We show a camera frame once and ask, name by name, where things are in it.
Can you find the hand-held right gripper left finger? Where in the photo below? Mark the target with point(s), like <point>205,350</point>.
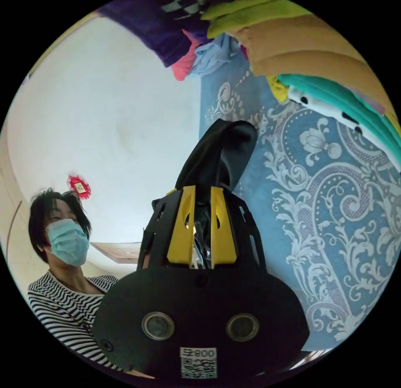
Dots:
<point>180,237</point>

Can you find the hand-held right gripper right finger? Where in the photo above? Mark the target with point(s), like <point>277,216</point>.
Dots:
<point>222,241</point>

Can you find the black hooded jacket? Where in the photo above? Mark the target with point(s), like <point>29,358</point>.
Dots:
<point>224,153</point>

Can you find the bed with blue patterned quilt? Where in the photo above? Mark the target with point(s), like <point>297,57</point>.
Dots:
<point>313,206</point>

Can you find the person's body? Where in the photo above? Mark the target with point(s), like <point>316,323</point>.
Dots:
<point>67,263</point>

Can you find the pile of clothes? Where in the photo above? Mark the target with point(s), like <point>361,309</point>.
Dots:
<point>282,43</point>

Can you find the red wall ornament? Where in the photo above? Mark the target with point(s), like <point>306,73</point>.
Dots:
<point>78,186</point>

